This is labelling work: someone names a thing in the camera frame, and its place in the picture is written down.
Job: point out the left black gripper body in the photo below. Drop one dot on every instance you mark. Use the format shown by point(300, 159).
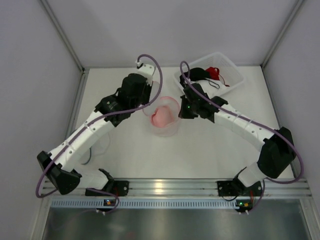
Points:
point(146, 93)

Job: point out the pink bra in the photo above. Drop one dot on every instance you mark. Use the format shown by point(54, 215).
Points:
point(162, 117)

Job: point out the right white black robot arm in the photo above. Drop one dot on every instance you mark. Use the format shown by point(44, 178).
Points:
point(275, 147)

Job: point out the red garment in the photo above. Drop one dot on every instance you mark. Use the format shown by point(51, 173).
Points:
point(215, 75)

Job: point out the black garment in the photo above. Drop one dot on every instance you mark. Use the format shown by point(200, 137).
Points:
point(197, 74)

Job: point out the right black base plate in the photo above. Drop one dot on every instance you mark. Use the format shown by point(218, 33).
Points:
point(229, 188)

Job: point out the perforated white cable duct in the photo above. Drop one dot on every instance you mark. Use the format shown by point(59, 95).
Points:
point(136, 203)

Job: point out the white plastic basket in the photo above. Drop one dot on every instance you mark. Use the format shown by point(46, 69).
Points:
point(229, 71)

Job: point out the pink trimmed mesh laundry bag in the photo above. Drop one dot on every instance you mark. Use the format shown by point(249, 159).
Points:
point(174, 106)

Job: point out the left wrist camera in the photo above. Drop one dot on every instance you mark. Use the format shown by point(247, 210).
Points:
point(146, 70)

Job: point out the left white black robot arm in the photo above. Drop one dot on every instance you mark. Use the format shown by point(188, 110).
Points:
point(62, 164)

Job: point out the aluminium mounting rail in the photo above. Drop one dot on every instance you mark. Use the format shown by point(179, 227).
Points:
point(207, 188)

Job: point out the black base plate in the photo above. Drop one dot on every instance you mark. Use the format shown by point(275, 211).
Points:
point(119, 188)
point(229, 188)

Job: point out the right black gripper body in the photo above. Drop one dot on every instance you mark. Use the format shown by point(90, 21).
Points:
point(186, 110)

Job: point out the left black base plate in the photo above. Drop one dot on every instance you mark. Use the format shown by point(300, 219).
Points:
point(119, 188)

